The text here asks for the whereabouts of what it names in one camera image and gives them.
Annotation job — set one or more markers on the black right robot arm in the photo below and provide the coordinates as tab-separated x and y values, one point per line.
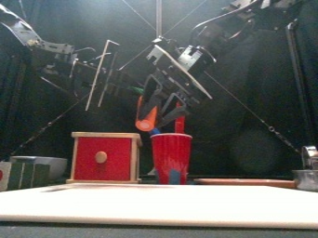
249	21

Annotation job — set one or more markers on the pale grey bowl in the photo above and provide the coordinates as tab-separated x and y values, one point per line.
51	165

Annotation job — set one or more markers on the red plastic cup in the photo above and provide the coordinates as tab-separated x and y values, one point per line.
171	155

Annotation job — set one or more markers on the blue tape piece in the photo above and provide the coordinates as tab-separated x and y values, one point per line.
174	177

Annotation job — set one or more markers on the wooden box red drawer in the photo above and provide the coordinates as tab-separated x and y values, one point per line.
103	158

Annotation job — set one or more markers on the square salmon plastic tray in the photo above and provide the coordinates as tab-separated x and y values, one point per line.
244	182

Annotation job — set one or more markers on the white cutting board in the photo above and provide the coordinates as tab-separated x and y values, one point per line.
157	204

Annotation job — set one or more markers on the small metal measuring cup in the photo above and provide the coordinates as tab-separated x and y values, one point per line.
308	179

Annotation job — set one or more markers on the vertical metal frame pole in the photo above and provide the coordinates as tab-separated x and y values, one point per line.
158	18

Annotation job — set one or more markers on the black frame side post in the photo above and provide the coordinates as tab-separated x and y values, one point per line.
298	77

